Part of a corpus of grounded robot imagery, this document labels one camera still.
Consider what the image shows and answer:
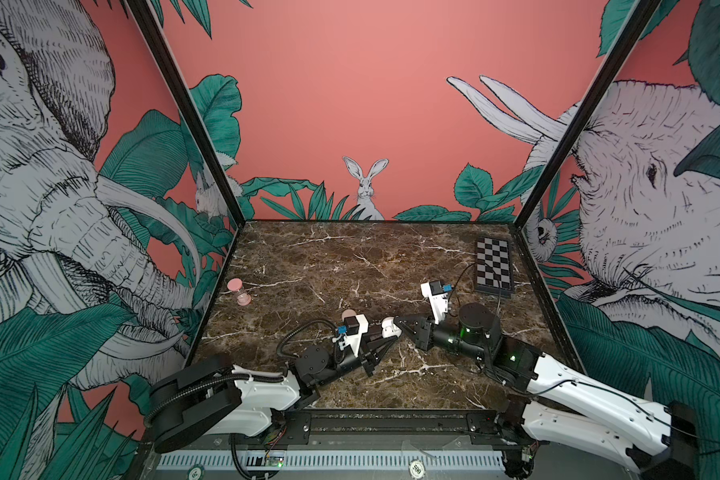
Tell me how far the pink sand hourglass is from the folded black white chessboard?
789 mm

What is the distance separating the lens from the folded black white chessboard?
1.01m

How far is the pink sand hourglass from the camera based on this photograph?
0.92 metres
